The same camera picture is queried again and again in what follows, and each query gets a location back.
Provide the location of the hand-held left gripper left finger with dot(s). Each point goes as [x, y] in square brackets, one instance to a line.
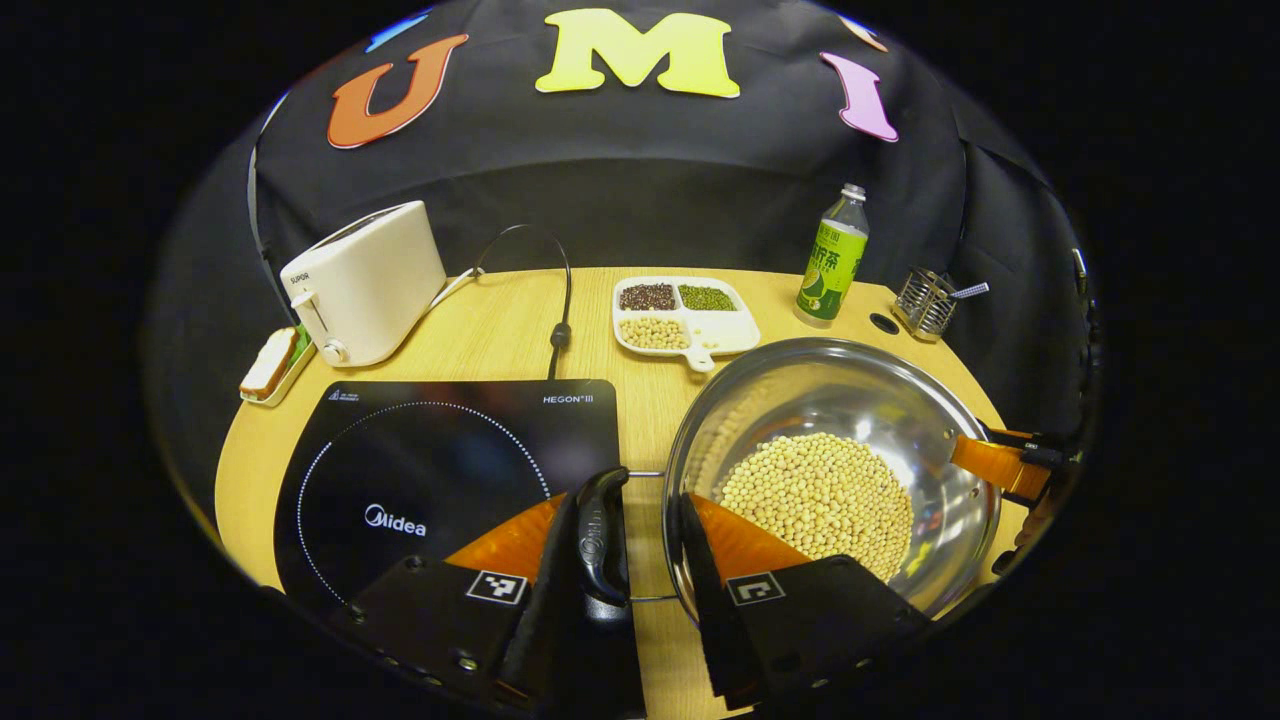
[540, 600]

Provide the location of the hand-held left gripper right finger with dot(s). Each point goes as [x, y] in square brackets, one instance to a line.
[715, 600]

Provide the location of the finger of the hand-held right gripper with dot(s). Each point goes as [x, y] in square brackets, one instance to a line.
[995, 465]

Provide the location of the pile of soybeans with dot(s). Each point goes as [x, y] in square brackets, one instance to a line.
[820, 490]

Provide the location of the black induction cooktop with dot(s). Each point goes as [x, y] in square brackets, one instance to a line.
[420, 460]

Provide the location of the black table grommet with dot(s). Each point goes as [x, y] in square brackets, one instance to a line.
[885, 324]

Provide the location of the green tea bottle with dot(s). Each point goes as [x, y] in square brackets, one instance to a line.
[832, 265]

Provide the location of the white divided dish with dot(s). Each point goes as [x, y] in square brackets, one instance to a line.
[725, 330]

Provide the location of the small soybeans portion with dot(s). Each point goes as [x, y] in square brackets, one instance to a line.
[654, 333]

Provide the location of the green mung beans portion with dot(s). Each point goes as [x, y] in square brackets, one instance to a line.
[708, 297]

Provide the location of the dark red beans portion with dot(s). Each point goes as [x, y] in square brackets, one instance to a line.
[648, 296]

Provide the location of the small tray with bread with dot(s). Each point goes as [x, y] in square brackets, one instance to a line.
[270, 365]

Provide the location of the white toaster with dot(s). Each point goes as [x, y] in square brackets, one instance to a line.
[370, 280]

